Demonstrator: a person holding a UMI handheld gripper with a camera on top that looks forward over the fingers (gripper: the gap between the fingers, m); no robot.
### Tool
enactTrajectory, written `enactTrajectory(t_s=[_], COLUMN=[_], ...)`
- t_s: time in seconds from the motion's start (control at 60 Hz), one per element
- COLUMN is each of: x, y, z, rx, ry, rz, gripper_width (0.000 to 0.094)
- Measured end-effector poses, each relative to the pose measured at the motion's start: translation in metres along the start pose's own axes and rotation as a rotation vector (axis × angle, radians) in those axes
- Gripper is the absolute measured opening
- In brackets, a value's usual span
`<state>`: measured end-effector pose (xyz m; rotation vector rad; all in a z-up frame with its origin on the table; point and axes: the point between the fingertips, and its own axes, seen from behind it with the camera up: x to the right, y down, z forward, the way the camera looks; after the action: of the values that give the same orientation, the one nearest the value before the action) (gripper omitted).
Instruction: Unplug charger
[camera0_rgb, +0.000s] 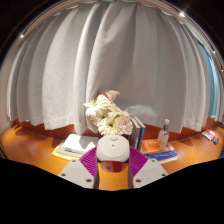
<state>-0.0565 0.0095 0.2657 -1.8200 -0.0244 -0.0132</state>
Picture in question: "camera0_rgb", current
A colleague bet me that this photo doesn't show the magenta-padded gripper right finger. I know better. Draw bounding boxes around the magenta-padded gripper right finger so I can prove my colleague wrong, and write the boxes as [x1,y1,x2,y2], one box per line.
[127,146,169,190]

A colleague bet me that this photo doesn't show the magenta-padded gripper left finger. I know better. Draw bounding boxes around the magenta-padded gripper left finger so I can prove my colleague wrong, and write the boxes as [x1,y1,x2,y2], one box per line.
[58,146,100,190]

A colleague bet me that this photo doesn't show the yellow flat book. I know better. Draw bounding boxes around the yellow flat book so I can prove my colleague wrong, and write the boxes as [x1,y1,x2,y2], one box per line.
[51,143,81,162]

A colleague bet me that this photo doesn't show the thin white flat book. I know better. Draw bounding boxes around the thin white flat book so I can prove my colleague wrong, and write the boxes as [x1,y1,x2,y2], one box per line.
[159,155,179,165]

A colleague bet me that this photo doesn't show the orange flat book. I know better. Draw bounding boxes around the orange flat book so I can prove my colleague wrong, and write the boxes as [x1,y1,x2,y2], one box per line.
[139,138,175,155]

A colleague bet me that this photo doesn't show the clear bottle with green label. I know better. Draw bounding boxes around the clear bottle with green label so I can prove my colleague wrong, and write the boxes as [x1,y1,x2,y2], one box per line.
[156,118,171,150]

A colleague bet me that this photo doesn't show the blue upright book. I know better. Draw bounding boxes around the blue upright book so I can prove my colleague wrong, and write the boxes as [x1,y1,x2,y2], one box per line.
[133,115,147,152]

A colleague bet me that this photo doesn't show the white and pink flowers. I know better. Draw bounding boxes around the white and pink flowers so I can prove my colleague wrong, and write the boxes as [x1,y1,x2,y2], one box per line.
[83,89,134,137]

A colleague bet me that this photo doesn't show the red book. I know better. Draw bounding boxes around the red book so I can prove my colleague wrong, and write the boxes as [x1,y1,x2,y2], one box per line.
[201,129,217,142]

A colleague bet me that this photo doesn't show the white curtain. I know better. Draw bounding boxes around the white curtain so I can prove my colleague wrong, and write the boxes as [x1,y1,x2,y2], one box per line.
[6,0,213,136]
[213,63,224,123]

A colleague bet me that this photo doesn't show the window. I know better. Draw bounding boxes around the window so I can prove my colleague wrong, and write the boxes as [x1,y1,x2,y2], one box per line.
[198,39,219,118]

